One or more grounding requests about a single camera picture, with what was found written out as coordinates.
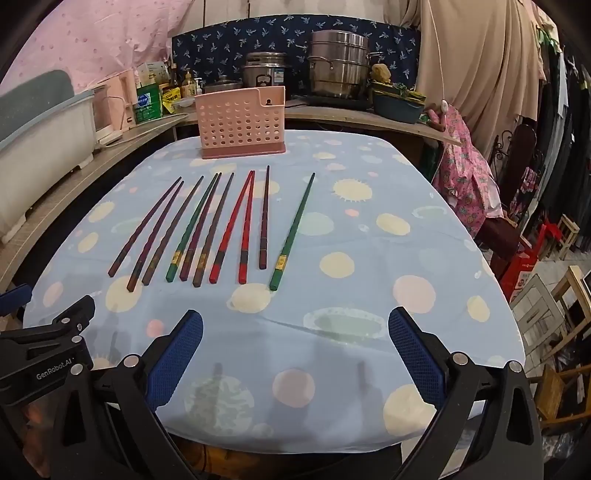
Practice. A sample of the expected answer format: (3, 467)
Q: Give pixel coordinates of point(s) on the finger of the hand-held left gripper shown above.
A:
(55, 323)
(14, 296)

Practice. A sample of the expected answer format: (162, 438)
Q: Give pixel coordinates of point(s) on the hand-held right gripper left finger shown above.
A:
(178, 355)

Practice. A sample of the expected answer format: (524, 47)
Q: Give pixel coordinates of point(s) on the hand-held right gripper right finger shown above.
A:
(415, 355)

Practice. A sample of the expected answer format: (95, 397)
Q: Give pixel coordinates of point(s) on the brown chopstick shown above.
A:
(157, 235)
(174, 229)
(215, 229)

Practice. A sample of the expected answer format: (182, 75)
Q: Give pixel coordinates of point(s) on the green chopstick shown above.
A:
(294, 230)
(193, 226)

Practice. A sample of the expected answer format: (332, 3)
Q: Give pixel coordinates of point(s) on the maroon chopstick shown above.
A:
(145, 226)
(202, 226)
(265, 217)

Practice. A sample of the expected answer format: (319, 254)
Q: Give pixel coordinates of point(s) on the red chopstick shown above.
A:
(233, 226)
(248, 227)

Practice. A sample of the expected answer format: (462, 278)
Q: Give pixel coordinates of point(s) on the pink perforated chopstick holder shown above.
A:
(240, 124)

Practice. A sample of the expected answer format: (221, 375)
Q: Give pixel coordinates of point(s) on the blue dotted tablecloth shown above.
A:
(323, 258)

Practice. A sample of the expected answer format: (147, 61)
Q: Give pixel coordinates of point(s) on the red plastic stool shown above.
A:
(521, 272)

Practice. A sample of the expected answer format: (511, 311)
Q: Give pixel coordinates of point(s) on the wooden stool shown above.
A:
(572, 295)
(567, 233)
(556, 392)

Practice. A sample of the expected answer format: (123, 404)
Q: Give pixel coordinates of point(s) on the white and blue appliance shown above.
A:
(41, 152)

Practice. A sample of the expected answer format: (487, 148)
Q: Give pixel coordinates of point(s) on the pink floral garment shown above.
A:
(466, 175)

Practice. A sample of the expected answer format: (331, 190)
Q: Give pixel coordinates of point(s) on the white blender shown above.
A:
(104, 113)

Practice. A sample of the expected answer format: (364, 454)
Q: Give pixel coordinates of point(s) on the pink electric kettle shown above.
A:
(124, 99)

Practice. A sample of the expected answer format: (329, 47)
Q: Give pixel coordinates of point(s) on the green tin can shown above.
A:
(147, 104)

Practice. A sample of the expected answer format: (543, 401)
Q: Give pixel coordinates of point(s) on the stacked plastic bowls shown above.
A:
(397, 110)

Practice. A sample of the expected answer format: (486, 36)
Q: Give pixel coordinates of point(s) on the clear plastic food container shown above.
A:
(183, 104)

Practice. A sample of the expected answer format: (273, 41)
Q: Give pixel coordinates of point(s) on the grey kitchen counter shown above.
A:
(323, 121)

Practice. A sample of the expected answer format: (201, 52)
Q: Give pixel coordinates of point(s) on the yellow snack packet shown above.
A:
(171, 96)

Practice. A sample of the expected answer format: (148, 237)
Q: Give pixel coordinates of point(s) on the white carton box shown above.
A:
(154, 71)

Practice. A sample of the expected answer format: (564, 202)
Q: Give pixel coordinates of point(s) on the black induction cooker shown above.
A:
(332, 102)

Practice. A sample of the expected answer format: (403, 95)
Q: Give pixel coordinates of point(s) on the dark hanging clothes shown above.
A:
(570, 138)

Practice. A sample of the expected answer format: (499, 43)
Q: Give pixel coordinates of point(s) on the pink dotted curtain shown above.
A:
(92, 37)

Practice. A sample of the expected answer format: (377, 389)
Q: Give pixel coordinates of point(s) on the yellow pump bottle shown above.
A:
(188, 84)

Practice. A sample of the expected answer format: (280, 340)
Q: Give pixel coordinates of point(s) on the dark sauce bottle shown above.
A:
(174, 76)

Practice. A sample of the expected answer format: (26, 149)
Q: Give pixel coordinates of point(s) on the small pot with glass lid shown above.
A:
(221, 86)

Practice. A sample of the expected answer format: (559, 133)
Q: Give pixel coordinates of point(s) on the ginger root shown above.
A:
(381, 72)

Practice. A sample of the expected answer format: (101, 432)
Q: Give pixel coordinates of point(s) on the silver rice cooker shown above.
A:
(265, 69)

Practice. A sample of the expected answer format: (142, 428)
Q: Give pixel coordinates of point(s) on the stacked steel steamer pot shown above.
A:
(339, 62)

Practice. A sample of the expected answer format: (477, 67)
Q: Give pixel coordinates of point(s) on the beige hanging curtain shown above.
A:
(485, 60)

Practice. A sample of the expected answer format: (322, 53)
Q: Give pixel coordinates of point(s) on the navy floral cloth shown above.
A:
(277, 37)

